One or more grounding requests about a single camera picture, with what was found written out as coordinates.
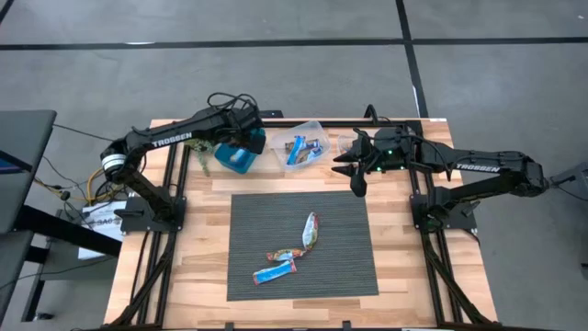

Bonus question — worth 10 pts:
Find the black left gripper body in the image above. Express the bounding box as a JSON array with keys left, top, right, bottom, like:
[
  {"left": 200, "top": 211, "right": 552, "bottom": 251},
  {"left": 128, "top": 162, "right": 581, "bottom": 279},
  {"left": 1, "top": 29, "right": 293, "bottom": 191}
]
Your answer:
[{"left": 221, "top": 106, "right": 266, "bottom": 140}]

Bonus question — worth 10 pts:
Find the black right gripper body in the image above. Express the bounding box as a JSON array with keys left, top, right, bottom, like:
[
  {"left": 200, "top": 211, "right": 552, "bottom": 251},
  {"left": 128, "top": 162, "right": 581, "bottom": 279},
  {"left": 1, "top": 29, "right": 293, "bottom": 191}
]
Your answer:
[{"left": 362, "top": 125, "right": 415, "bottom": 174}]

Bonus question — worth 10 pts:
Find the white blue granola bar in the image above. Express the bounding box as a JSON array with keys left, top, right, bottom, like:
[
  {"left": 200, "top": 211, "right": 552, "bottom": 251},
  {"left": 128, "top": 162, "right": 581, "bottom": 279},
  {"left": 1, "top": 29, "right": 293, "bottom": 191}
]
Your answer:
[{"left": 300, "top": 211, "right": 321, "bottom": 252}]

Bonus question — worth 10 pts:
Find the red brown granola bar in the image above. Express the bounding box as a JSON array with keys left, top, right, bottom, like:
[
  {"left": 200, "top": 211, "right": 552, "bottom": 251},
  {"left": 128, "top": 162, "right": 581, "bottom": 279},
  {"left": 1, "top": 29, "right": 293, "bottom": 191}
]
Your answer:
[{"left": 266, "top": 247, "right": 308, "bottom": 263}]

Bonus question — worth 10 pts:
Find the blue granola bar red end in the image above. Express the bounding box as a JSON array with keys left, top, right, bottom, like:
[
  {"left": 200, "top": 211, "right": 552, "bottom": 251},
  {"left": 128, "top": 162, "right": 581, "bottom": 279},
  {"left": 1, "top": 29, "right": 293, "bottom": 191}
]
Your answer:
[{"left": 253, "top": 259, "right": 298, "bottom": 287}]

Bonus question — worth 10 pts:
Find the clear plastic bin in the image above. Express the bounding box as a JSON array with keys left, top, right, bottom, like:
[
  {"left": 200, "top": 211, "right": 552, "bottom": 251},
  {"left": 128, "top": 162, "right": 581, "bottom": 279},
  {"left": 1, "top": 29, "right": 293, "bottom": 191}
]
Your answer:
[
  {"left": 336, "top": 132, "right": 369, "bottom": 158},
  {"left": 269, "top": 120, "right": 332, "bottom": 173}
]

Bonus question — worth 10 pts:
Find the teal planter box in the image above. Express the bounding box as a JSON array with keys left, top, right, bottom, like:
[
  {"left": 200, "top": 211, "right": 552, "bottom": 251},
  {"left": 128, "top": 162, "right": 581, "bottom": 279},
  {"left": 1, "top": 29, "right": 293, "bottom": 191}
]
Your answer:
[{"left": 213, "top": 127, "right": 267, "bottom": 176}]

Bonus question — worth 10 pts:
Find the green succulent plant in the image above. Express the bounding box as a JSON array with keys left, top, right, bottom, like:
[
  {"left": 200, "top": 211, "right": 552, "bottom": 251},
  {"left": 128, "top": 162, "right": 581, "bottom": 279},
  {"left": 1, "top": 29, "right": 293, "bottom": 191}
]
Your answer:
[{"left": 184, "top": 138, "right": 218, "bottom": 178}]

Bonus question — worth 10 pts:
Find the grey woven placemat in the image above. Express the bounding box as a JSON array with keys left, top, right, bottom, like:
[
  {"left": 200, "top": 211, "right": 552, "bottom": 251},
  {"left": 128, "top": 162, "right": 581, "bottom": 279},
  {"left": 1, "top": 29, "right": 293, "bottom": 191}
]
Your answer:
[{"left": 226, "top": 189, "right": 380, "bottom": 302}]

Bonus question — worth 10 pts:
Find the white paper sheet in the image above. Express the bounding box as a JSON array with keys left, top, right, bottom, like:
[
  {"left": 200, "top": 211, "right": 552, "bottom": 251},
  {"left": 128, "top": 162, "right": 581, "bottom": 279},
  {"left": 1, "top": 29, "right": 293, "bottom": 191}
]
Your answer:
[{"left": 76, "top": 199, "right": 129, "bottom": 261}]

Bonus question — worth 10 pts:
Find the grey side desk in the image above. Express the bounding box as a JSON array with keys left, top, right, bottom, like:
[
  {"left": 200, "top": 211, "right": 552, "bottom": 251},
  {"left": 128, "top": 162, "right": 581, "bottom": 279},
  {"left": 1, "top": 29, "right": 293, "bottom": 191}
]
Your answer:
[{"left": 0, "top": 108, "right": 59, "bottom": 323}]

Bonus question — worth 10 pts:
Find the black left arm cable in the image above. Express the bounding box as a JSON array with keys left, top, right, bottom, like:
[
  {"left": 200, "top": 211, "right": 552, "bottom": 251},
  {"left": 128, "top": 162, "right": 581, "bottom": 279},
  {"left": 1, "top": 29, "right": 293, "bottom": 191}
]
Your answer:
[{"left": 206, "top": 91, "right": 259, "bottom": 112}]

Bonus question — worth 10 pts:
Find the black aluminium table frame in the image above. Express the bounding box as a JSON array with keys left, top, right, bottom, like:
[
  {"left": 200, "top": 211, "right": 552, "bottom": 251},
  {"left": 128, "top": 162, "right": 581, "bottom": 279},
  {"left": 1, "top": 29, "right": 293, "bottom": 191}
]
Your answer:
[{"left": 101, "top": 116, "right": 498, "bottom": 331}]

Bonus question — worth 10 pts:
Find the yellow cable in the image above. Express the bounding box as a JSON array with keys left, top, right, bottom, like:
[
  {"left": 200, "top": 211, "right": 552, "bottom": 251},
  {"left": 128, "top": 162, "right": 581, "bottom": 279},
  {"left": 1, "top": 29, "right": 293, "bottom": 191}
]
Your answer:
[{"left": 34, "top": 166, "right": 119, "bottom": 204}]

